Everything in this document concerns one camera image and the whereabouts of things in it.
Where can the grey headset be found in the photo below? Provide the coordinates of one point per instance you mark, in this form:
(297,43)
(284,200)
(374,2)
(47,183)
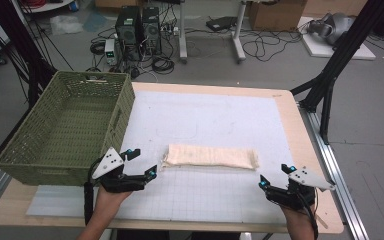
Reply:
(333,26)

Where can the cream cloth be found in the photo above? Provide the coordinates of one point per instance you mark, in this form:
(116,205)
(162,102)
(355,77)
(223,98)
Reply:
(210,156)

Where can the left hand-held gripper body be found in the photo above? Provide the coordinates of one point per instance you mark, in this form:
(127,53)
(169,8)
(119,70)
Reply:
(113,181)

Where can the person's left hand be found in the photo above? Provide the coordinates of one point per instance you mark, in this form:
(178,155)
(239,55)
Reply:
(108,200)

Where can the black tripod stand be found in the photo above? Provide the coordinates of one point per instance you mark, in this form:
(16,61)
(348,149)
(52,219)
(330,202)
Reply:
(343,50)

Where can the black flat device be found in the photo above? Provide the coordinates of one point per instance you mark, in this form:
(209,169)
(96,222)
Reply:
(220,23)

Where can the brown cardboard box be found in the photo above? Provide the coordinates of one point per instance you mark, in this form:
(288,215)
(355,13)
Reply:
(276,15)

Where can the white grid mat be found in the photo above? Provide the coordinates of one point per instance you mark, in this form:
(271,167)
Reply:
(196,116)

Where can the clear plastic bag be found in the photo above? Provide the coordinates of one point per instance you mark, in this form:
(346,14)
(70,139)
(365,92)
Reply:
(66,25)

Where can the white power supply unit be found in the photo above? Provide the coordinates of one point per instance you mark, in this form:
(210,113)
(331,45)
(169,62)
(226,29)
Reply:
(110,51)

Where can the white floor board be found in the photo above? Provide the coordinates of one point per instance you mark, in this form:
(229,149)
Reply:
(320,50)

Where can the person's right hand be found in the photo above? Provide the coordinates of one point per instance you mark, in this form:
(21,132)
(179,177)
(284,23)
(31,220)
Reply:
(296,216)

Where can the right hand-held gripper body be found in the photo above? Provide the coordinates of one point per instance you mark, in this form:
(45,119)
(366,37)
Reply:
(296,198)

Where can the large black computer tower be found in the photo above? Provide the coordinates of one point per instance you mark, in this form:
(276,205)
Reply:
(128,30)

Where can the white power strip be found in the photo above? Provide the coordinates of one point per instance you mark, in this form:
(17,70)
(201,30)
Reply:
(170,30)

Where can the slim black computer tower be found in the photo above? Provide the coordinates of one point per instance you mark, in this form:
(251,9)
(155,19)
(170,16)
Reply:
(151,30)

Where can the green woven basket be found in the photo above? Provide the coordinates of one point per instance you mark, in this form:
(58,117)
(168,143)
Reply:
(76,126)

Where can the white desk frame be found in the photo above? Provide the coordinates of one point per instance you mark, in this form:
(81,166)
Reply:
(183,33)

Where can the aluminium rail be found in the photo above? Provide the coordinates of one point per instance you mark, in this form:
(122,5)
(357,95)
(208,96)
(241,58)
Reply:
(336,173)

